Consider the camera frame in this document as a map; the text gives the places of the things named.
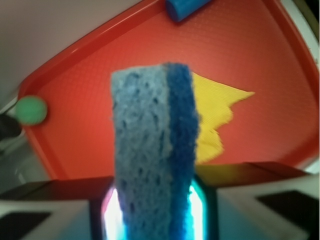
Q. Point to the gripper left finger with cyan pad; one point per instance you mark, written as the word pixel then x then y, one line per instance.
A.
pixel 74 209

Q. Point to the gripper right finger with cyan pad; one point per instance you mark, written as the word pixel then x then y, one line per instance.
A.
pixel 254 201

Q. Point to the blue sponge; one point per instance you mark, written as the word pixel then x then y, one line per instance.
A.
pixel 156 129

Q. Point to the metal sink basin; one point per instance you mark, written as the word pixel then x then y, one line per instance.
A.
pixel 19 165

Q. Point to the green ball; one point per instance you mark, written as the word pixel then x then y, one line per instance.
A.
pixel 31 110

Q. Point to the black faucet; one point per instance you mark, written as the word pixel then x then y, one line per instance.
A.
pixel 9 127

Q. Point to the yellow cloth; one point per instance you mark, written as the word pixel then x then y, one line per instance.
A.
pixel 214 103

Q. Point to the red plastic tray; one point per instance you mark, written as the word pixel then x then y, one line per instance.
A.
pixel 251 45

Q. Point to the blue plastic bottle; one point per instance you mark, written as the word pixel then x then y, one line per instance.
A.
pixel 178 10

